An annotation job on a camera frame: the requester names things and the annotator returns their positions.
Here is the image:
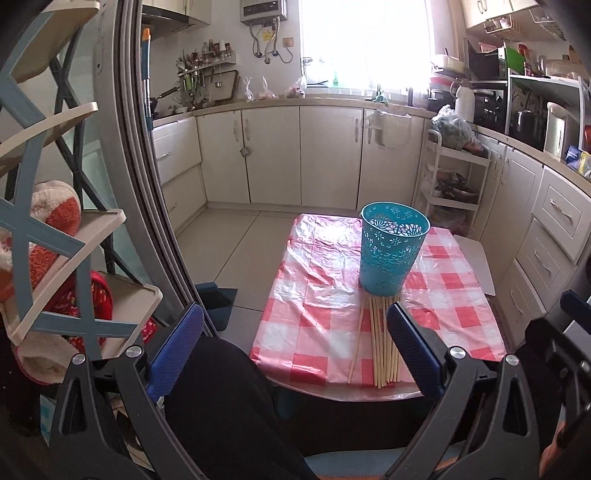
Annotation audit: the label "white door-mounted bag holder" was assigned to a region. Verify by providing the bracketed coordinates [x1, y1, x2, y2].
[365, 110, 411, 147]

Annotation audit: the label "stainless electric water boiler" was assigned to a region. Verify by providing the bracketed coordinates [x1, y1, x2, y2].
[544, 102, 580, 160]

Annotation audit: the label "person's leg in black trousers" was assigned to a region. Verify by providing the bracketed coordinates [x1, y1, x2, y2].
[164, 336, 308, 480]

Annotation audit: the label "teal perforated plastic basket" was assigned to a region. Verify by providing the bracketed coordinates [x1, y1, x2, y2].
[359, 202, 431, 297]

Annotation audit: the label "black long-handled pan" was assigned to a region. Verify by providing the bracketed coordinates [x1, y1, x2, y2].
[150, 87, 180, 116]

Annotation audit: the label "grey baking tray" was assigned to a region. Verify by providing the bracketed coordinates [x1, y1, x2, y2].
[208, 70, 238, 102]

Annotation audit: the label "dark lidded pot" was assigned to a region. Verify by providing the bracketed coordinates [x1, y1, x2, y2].
[434, 172, 480, 201]

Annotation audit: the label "blue chair seat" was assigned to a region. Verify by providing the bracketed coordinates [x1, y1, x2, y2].
[305, 455, 402, 480]

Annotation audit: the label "dish rack with dishes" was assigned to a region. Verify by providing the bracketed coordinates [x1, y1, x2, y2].
[427, 74, 458, 112]

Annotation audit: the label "white thermos jug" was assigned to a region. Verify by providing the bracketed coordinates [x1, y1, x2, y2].
[455, 82, 475, 123]

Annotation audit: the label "plastic bag of greens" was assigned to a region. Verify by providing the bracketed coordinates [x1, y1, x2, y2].
[431, 105, 476, 151]

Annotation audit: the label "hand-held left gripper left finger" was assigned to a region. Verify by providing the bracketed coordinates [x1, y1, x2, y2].
[48, 302, 206, 480]

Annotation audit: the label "white rolling cart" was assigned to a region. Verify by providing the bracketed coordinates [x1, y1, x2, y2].
[418, 129, 491, 232]

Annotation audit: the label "steel countertop shelf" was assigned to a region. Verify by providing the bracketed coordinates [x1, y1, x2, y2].
[505, 74, 587, 153]

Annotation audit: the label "bundle of wooden chopsticks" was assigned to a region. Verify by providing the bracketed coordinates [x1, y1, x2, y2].
[347, 293, 407, 389]

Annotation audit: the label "white casserole pot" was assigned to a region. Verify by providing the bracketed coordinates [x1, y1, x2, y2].
[431, 54, 466, 75]

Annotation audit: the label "pink checkered tablecloth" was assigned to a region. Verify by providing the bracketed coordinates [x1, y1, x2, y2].
[249, 213, 506, 401]

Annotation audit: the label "green cutting board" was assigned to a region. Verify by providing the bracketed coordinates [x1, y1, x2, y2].
[504, 46, 525, 75]

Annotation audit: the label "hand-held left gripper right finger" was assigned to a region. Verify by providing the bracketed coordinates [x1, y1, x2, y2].
[386, 302, 541, 480]

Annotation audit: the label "black microwave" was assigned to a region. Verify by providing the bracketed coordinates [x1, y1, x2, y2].
[467, 44, 506, 80]

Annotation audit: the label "black toaster oven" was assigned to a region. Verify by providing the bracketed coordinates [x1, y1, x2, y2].
[473, 85, 509, 132]

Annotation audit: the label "cream kitchen base cabinets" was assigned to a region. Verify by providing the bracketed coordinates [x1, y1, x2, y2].
[151, 95, 591, 342]

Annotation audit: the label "orange and white plush slipper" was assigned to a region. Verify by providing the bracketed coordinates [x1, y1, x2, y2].
[0, 181, 83, 301]

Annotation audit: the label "kitchen window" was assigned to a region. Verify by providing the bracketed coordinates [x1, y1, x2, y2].
[299, 0, 432, 90]

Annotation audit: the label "cream wall cabinets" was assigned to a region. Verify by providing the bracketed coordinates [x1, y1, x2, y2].
[462, 0, 541, 31]

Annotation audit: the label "cream and grey shoe rack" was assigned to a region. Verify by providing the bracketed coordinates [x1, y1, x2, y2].
[0, 0, 164, 361]

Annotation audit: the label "wall rack with kitchen tools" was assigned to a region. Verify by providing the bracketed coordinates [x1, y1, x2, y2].
[175, 41, 238, 110]

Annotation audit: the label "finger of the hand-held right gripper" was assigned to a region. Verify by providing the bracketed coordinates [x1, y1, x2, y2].
[560, 290, 591, 325]

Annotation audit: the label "range hood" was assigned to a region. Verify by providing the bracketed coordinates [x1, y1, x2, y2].
[141, 0, 213, 37]

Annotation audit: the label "wall water heater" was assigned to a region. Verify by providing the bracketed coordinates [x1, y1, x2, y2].
[240, 0, 288, 24]

